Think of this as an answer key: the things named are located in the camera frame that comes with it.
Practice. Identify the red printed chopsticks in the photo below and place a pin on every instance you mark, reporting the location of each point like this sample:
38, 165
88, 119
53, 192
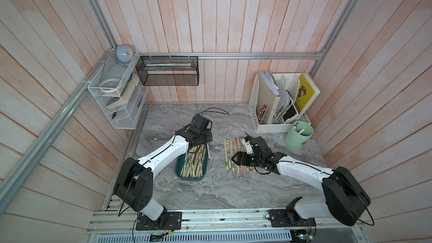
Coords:
249, 152

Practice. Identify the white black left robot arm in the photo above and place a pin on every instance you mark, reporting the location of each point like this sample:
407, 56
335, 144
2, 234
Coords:
134, 185

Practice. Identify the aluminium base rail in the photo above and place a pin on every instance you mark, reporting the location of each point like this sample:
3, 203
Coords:
254, 225

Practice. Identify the bundle of coloured folders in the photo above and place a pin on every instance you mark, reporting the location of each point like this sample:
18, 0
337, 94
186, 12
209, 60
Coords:
262, 114

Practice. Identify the small grey globe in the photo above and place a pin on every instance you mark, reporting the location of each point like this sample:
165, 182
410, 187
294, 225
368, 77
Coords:
124, 54

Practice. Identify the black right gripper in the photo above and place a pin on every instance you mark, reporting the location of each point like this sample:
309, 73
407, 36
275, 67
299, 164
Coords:
241, 156

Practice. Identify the chopsticks pair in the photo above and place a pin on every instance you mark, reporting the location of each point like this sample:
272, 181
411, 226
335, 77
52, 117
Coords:
242, 169
226, 154
231, 155
239, 144
236, 150

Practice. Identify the teal plastic storage tray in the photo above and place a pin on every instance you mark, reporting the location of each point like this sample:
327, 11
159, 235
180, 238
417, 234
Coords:
192, 166

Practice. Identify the white wire wall shelf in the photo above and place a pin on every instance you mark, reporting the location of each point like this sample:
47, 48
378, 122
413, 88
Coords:
123, 117

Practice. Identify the old book on shelf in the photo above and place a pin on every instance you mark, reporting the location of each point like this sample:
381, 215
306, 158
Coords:
126, 95

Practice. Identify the white file organizer rack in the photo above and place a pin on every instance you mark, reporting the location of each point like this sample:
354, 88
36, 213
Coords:
288, 84

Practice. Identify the black booklet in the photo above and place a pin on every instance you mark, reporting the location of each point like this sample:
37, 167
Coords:
290, 115

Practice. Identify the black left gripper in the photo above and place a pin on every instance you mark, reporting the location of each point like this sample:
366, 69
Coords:
209, 137

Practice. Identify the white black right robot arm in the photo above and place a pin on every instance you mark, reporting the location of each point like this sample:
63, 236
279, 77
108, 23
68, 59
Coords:
342, 198

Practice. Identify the mint green pen cup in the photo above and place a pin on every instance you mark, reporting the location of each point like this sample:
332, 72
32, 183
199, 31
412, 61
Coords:
294, 141

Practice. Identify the black mesh wall basket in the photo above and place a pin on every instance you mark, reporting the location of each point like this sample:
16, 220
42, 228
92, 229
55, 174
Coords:
168, 70

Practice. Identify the white papers in organizer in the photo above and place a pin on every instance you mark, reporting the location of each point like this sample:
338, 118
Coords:
268, 79

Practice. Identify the roll of tape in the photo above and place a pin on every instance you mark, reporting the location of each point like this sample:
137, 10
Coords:
109, 85

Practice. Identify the yellow book with animal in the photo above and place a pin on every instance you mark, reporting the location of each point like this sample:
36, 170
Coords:
307, 94

